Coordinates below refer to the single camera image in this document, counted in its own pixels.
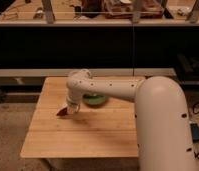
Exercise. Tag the translucent pale gripper body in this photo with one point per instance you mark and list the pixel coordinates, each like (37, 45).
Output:
(72, 108)

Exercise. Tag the dark red pepper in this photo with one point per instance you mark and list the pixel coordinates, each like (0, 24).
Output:
(62, 112)

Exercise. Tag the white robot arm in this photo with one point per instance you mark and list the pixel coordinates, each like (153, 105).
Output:
(162, 120)

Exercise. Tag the green plate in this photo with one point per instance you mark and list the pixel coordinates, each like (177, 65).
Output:
(94, 100)

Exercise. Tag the wooden folding table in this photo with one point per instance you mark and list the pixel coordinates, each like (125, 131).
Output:
(105, 132)

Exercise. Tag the long wooden shelf bench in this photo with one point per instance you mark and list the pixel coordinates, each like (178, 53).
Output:
(95, 72)

